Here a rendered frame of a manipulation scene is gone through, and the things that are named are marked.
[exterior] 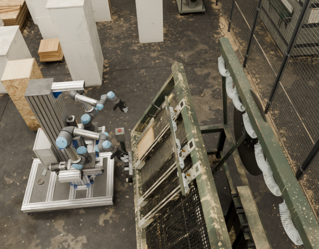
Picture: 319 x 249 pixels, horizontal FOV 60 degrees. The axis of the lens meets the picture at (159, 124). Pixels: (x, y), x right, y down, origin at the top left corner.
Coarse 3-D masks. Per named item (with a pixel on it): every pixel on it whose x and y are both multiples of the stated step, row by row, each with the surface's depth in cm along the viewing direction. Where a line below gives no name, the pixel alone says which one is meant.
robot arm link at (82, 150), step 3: (81, 147) 322; (84, 147) 322; (78, 150) 318; (81, 150) 318; (84, 150) 318; (78, 153) 316; (81, 153) 316; (84, 153) 318; (87, 153) 324; (84, 156) 318; (87, 156) 326
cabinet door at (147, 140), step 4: (152, 128) 340; (148, 132) 346; (152, 132) 335; (144, 136) 353; (148, 136) 343; (152, 136) 332; (144, 140) 351; (148, 140) 340; (152, 140) 330; (140, 144) 359; (144, 144) 348; (148, 144) 338; (140, 148) 356; (144, 148) 345; (140, 152) 353; (144, 152) 342; (140, 156) 350
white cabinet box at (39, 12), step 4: (32, 0) 602; (36, 0) 602; (40, 0) 603; (44, 0) 604; (32, 4) 608; (36, 4) 609; (40, 4) 609; (44, 4) 610; (36, 8) 615; (40, 8) 616; (44, 8) 617; (36, 12) 622; (40, 12) 623; (44, 12) 624; (48, 12) 624; (36, 16) 629; (40, 16) 630; (44, 16) 630
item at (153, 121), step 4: (172, 96) 307; (168, 100) 312; (172, 100) 312; (164, 104) 319; (164, 108) 320; (160, 112) 325; (152, 120) 339; (156, 120) 334; (148, 124) 346; (152, 124) 340; (148, 128) 344; (144, 132) 351; (140, 136) 359; (140, 140) 361; (136, 144) 366
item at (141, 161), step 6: (168, 102) 266; (180, 102) 272; (180, 108) 269; (174, 114) 277; (180, 114) 275; (174, 120) 282; (180, 120) 282; (168, 126) 290; (162, 132) 300; (168, 132) 295; (156, 138) 309; (162, 138) 302; (156, 144) 309; (150, 150) 316; (156, 150) 317; (144, 156) 326; (150, 156) 325; (138, 162) 336; (144, 162) 333; (138, 168) 342
